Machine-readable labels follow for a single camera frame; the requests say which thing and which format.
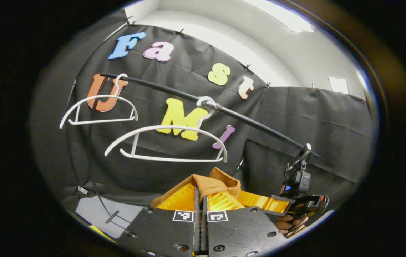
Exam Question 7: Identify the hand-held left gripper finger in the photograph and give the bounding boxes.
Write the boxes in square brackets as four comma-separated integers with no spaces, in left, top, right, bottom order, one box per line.
[202,191,289,257]
[117,183,203,257]

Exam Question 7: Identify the brown jacket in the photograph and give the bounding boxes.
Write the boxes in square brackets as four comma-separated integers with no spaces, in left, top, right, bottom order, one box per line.
[151,167,243,209]

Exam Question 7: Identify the black clothes rack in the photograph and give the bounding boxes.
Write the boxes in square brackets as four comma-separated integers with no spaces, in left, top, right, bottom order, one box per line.
[98,72,320,158]

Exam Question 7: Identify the white hanger with taped hook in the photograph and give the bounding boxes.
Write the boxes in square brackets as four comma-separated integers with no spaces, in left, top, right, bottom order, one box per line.
[104,96,228,163]

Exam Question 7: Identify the white plastic hanger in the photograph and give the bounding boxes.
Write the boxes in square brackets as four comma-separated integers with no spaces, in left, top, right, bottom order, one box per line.
[59,73,139,130]

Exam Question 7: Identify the small ceiling light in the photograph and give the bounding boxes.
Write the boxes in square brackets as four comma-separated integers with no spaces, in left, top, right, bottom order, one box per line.
[328,77,349,95]

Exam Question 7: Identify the silver tape wrap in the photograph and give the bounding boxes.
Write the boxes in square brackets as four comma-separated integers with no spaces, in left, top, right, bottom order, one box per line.
[196,96,223,111]

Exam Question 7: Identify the large ceiling light panel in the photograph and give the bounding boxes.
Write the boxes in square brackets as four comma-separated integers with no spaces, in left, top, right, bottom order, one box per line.
[244,0,316,33]

